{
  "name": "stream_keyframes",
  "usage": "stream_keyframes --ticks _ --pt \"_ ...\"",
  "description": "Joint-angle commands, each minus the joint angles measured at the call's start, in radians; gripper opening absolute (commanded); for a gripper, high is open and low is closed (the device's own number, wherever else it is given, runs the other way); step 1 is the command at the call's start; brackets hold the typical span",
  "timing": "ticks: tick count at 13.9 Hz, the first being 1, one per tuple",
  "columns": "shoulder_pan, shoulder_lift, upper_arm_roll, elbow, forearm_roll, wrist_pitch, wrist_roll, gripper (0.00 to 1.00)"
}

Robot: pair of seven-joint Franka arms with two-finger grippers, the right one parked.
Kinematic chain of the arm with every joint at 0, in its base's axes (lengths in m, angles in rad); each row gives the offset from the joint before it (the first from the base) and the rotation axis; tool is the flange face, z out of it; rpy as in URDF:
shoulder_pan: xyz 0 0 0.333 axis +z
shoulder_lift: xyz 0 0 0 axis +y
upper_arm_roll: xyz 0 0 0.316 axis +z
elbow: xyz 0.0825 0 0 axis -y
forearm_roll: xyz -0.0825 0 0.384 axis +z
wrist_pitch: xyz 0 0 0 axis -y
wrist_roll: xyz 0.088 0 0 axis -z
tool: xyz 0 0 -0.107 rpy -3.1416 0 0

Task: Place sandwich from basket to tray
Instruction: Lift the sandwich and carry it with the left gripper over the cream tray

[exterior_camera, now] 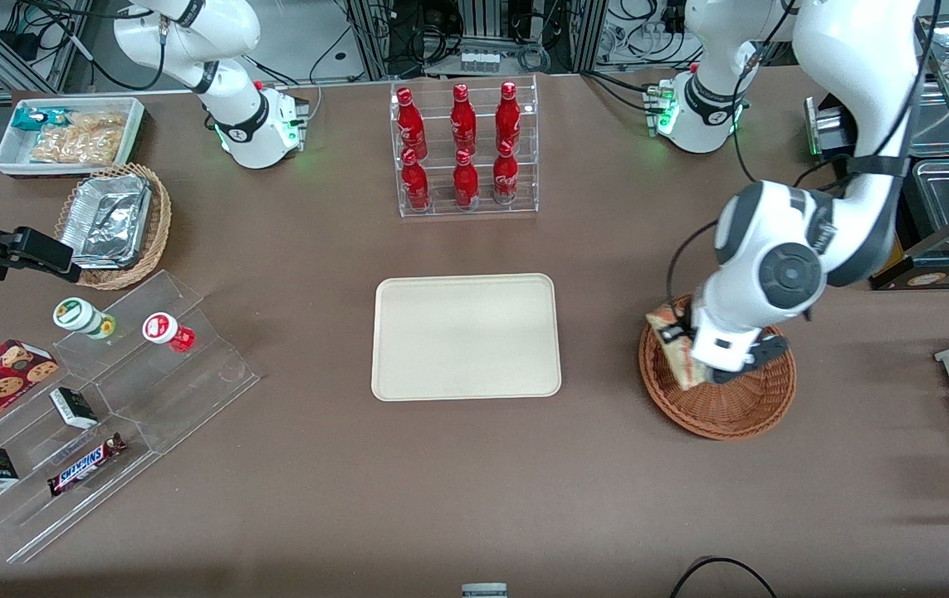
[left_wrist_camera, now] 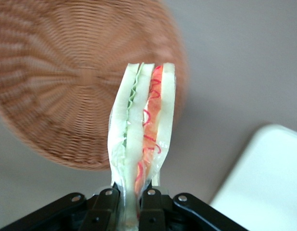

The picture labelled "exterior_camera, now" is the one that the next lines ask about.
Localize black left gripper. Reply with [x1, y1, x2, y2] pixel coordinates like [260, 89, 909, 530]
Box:
[658, 311, 790, 385]

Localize triangle sandwich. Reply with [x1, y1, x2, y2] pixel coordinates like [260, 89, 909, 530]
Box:
[646, 306, 709, 391]

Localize brown wicker basket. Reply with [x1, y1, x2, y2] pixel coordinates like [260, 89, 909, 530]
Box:
[638, 291, 797, 441]

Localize light wicker basket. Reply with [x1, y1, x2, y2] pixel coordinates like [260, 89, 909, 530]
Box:
[55, 162, 173, 292]

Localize cream rectangular serving tray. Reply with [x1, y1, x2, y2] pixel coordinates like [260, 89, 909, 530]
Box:
[371, 273, 563, 402]

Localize green lid sunflower jar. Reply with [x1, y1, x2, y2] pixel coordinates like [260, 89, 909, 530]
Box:
[53, 297, 117, 341]

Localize stacked aluminium foil containers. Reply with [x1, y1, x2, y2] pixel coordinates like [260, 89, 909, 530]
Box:
[59, 173, 153, 271]

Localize white rectangular snack bin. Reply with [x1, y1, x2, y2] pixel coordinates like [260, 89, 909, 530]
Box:
[0, 97, 147, 179]

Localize bagged tan crackers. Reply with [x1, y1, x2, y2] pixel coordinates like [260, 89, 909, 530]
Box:
[29, 112, 128, 164]

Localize red lid strawberry jar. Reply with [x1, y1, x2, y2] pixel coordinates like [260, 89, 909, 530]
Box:
[142, 312, 196, 353]

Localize teal snack packet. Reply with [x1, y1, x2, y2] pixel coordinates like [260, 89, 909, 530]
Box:
[12, 107, 70, 131]

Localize clear acrylic stepped display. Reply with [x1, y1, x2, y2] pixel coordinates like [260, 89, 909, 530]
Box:
[0, 270, 261, 564]

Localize Snickers chocolate bar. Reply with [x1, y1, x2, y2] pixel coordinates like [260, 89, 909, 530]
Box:
[47, 433, 128, 498]

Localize black display rack base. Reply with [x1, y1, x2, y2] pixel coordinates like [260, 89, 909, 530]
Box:
[868, 248, 949, 292]

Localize grey metal control box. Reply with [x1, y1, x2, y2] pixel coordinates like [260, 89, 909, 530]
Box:
[804, 96, 859, 159]

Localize red cola bottle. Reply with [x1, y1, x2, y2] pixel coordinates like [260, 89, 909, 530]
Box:
[492, 141, 520, 206]
[395, 87, 428, 160]
[495, 81, 522, 150]
[452, 149, 481, 209]
[400, 149, 432, 212]
[450, 83, 478, 155]

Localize clear acrylic bottle rack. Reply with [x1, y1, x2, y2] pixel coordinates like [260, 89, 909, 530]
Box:
[389, 75, 540, 218]

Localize white power strip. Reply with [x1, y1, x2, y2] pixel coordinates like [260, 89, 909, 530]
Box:
[458, 48, 502, 75]

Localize black cable loop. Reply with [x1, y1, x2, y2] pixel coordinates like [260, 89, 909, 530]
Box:
[669, 556, 778, 598]

